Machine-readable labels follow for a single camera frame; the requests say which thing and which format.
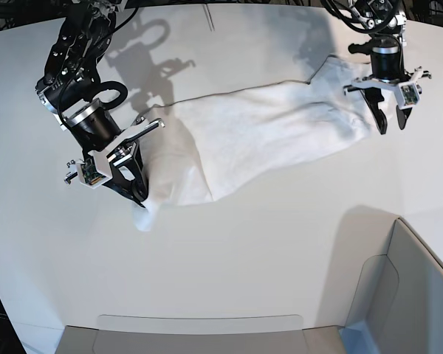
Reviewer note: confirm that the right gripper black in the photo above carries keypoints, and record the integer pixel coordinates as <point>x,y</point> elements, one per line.
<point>93,127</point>

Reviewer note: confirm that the beige cardboard box right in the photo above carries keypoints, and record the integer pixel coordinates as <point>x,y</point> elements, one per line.
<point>398,302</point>

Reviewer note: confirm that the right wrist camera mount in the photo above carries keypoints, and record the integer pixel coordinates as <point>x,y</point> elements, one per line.
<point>99,166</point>

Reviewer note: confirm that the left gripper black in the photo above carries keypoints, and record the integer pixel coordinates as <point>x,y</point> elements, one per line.
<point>387,64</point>

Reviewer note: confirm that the white t-shirt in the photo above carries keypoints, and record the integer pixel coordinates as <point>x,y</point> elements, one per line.
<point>211,146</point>

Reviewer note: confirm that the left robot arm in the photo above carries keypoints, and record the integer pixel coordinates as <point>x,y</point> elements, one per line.
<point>384,22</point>

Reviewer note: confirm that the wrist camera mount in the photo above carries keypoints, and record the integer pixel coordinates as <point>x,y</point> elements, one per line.
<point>406,91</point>
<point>99,166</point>

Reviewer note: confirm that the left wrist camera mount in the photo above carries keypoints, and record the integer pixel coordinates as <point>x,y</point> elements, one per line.
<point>406,91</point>

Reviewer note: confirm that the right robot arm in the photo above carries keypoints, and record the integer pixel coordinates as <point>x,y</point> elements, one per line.
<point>71,89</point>

